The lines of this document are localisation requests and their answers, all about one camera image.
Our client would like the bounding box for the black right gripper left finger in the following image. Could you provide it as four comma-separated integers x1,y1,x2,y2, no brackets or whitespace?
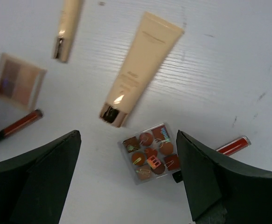
0,130,81,224

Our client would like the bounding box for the bright red lip gloss tube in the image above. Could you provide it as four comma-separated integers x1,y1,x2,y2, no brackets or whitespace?
216,136,251,156

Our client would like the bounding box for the four-shade eyeshadow palette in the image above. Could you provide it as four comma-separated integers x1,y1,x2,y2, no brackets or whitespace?
0,53,47,111

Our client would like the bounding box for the small beige concealer tube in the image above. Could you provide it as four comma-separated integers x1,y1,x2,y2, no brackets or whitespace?
53,0,84,63

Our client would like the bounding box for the orange lip gloss black cap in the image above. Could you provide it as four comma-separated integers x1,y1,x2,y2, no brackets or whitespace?
0,109,43,141

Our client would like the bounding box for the clear multicolour eyeshadow palette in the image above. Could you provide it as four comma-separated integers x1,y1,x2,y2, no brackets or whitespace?
118,122,181,185

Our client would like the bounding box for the large beige cream tube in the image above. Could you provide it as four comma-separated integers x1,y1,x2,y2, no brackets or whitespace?
99,12,184,127

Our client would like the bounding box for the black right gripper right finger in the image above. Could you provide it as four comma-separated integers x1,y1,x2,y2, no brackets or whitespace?
176,131,272,224

